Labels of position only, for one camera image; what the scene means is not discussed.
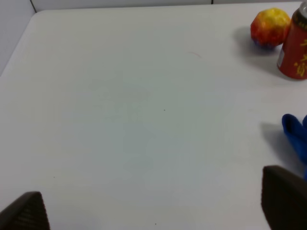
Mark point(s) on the red drink can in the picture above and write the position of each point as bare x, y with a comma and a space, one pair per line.
292, 61

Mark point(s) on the blue cloth bundle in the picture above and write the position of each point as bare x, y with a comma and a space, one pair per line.
296, 133

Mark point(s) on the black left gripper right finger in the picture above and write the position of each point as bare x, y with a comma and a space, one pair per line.
283, 199

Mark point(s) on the red yellow toy peach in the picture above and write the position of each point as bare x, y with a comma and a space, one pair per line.
270, 27

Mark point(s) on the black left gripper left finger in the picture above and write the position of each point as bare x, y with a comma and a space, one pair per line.
28, 212

